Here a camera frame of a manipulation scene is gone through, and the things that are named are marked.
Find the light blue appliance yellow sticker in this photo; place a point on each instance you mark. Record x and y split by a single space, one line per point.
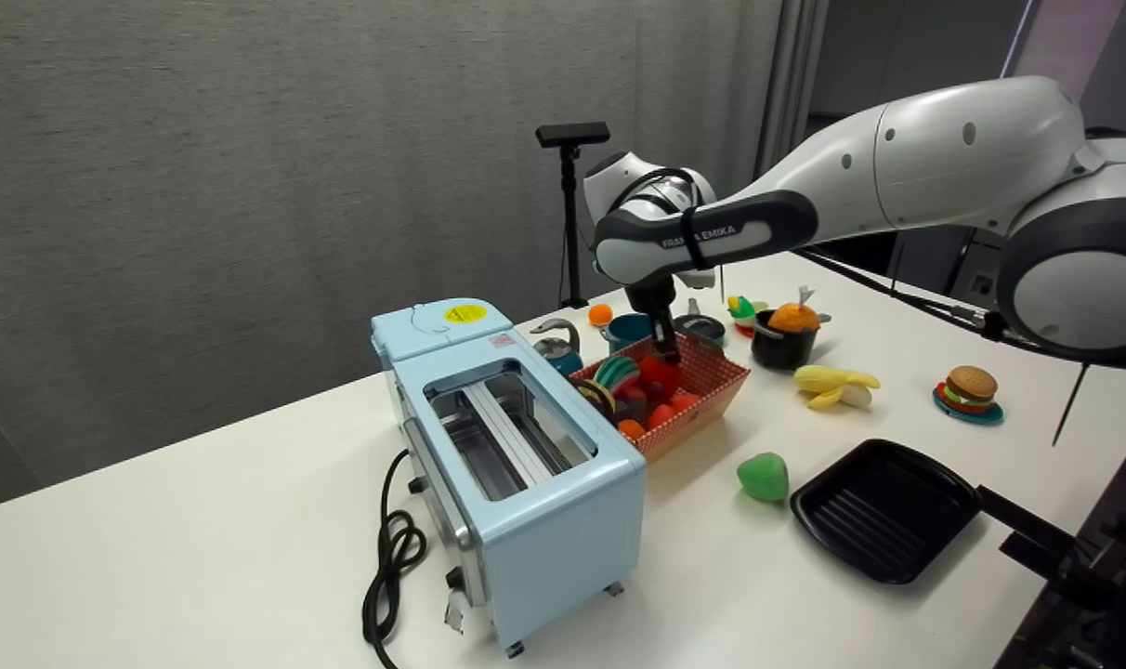
445 323

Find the black camera on stand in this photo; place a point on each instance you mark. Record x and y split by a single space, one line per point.
569 133

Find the light blue toaster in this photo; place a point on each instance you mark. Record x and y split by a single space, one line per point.
548 522

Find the green plush pear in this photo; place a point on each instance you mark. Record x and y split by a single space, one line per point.
764 478

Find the plush burger toy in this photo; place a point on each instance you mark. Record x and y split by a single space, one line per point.
969 388

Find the orange plush tangerine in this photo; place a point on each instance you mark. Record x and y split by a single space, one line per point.
601 313

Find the teal toy bowl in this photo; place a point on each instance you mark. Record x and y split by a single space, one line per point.
624 333

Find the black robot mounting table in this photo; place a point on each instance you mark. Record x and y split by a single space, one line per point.
1106 581

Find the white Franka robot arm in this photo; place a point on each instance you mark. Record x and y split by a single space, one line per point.
933 160

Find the green plush vegetable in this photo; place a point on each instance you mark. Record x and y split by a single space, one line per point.
740 306

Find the red plush tomato toy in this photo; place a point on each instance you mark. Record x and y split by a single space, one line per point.
658 377

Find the red toy plate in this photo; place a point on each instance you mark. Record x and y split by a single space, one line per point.
746 327

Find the grey curtain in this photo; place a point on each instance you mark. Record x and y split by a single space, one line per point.
277 186

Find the teal toy plate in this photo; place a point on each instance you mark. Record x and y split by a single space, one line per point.
973 419

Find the teal toy kettle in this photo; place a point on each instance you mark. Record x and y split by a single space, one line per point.
559 347

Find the orange checkered cardboard box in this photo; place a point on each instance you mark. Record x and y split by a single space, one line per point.
713 410

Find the orange plush fruit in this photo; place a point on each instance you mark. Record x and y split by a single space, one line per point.
635 429

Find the yellow-rimmed plush fruit slice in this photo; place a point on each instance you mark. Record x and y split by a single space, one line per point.
605 399

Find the black toy pot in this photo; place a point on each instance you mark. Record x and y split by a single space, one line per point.
778 349

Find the black ridged tray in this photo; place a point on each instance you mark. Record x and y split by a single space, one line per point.
883 508

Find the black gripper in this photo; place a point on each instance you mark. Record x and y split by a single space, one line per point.
656 300

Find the yellow plush banana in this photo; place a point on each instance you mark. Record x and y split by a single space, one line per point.
835 383

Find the red-orange plush fruit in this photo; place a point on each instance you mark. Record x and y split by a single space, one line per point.
691 399
665 415

